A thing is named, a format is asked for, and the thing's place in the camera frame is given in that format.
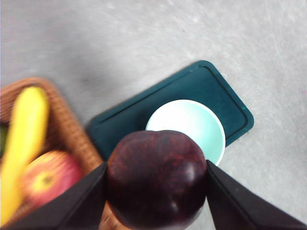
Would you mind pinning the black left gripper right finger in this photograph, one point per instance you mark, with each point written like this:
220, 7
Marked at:
235, 208

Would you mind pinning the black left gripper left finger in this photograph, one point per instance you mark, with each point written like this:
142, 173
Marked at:
76, 210

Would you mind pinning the dark purple plum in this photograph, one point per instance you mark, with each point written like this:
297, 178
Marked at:
156, 182

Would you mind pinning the teal ribbed bowl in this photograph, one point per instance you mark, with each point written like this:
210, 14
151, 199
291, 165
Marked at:
187, 119

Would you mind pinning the red apple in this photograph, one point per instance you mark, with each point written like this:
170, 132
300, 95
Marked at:
48, 177

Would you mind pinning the brown wicker basket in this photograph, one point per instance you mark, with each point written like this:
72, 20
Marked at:
69, 127

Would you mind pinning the yellow banana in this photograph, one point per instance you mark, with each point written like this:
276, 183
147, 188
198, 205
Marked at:
26, 124

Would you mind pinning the green avocado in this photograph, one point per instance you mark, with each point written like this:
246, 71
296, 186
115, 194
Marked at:
3, 139

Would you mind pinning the dark rectangular tray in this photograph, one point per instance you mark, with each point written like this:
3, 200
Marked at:
204, 88

